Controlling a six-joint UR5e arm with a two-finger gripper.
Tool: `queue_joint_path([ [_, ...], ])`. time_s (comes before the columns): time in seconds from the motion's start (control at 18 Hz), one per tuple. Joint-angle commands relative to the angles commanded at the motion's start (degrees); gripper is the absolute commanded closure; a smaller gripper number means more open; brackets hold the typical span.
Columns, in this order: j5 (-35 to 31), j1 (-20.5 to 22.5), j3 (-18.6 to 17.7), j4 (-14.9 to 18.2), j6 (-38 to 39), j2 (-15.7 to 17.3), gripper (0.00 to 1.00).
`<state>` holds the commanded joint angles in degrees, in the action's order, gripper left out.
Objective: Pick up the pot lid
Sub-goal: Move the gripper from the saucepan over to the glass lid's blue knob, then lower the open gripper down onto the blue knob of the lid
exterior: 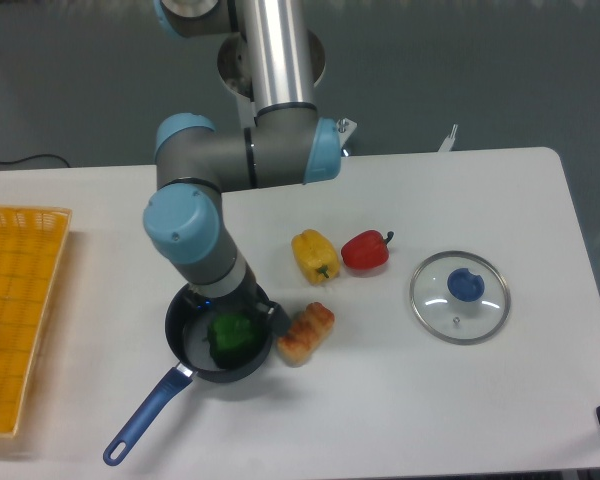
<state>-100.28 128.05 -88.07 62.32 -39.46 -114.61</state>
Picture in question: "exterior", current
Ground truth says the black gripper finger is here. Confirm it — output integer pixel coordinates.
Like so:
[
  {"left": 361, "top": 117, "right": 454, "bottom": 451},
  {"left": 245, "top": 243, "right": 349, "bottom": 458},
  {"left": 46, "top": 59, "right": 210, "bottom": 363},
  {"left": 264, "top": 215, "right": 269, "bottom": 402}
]
[{"left": 268, "top": 302, "right": 292, "bottom": 336}]

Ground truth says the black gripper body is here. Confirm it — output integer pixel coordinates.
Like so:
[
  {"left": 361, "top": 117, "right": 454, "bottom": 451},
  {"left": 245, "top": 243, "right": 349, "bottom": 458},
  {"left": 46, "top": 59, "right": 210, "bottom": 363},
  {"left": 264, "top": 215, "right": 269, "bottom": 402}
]
[{"left": 183, "top": 283, "right": 272, "bottom": 316}]

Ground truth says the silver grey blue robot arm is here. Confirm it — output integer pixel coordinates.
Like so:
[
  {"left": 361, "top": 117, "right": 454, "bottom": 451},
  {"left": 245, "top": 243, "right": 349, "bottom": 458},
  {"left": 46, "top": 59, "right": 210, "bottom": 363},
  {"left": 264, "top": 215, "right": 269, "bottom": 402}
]
[{"left": 143, "top": 1, "right": 342, "bottom": 336}]

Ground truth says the yellow bell pepper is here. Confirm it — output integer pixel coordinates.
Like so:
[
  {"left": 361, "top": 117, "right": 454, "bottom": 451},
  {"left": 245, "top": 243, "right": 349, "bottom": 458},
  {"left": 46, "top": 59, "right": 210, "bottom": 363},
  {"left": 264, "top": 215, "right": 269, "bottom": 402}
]
[{"left": 291, "top": 229, "right": 341, "bottom": 285}]

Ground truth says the green bell pepper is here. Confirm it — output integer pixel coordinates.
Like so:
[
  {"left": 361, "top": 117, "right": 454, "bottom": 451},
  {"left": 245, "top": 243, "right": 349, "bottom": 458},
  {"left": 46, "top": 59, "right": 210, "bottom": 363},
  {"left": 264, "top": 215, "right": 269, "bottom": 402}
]
[{"left": 207, "top": 313, "right": 266, "bottom": 369}]

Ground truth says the yellow woven basket tray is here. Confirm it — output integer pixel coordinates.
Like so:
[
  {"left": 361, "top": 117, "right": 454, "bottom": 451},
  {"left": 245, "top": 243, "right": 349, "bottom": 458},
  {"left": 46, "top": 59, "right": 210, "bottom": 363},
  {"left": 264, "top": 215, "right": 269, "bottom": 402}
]
[{"left": 0, "top": 205, "right": 72, "bottom": 438}]

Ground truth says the glass pot lid blue knob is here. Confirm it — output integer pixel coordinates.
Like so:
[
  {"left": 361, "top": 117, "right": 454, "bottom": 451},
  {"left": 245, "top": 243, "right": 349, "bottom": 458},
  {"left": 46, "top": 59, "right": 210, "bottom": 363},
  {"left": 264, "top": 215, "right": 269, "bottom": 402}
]
[{"left": 408, "top": 250, "right": 512, "bottom": 345}]

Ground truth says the toasted bread loaf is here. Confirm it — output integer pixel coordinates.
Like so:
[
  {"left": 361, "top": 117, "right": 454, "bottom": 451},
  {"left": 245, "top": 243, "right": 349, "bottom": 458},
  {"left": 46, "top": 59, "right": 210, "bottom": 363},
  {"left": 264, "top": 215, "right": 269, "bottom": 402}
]
[{"left": 276, "top": 302, "right": 335, "bottom": 367}]

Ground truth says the white bracket behind table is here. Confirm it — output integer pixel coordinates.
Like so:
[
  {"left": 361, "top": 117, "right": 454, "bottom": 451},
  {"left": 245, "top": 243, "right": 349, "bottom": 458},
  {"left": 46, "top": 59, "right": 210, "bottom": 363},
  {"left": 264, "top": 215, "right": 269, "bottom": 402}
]
[{"left": 438, "top": 123, "right": 458, "bottom": 153}]

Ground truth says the black cable on floor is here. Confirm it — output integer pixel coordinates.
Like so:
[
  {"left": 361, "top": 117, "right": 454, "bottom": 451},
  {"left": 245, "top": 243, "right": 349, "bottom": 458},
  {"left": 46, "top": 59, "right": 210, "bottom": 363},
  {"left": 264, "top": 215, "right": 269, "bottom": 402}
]
[{"left": 0, "top": 153, "right": 72, "bottom": 168}]

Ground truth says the dark saucepan blue handle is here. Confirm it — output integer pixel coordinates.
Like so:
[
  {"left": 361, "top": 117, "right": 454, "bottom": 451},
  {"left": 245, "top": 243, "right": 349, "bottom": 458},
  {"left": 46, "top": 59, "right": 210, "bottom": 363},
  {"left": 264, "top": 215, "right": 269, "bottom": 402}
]
[{"left": 103, "top": 288, "right": 274, "bottom": 466}]

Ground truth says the red bell pepper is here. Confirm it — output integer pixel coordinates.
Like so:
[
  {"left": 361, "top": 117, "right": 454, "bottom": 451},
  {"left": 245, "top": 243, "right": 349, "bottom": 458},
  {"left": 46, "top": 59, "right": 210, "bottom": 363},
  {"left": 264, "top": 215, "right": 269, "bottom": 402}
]
[{"left": 341, "top": 230, "right": 394, "bottom": 270}]

